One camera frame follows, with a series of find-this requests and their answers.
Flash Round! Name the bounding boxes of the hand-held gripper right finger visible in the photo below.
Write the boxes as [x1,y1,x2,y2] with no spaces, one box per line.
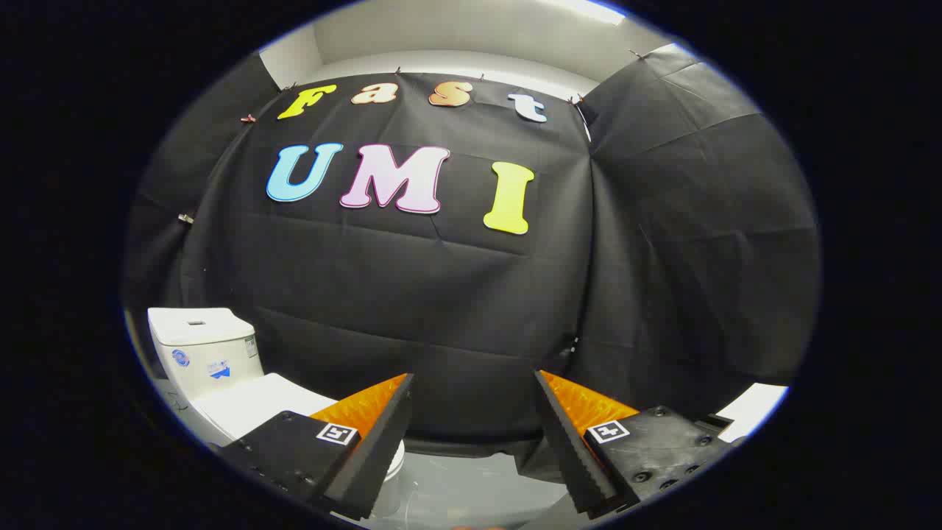
[534,369,746,520]

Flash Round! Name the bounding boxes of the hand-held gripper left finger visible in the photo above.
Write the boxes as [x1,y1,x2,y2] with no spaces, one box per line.
[219,372,416,522]

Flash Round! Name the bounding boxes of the white toilet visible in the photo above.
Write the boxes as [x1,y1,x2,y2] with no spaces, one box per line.
[147,307,407,520]

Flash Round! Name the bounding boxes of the black backdrop cloth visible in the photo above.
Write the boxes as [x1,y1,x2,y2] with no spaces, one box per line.
[124,46,821,479]

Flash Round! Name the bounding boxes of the white flat panel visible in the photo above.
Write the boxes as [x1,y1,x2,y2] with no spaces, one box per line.
[716,383,790,444]

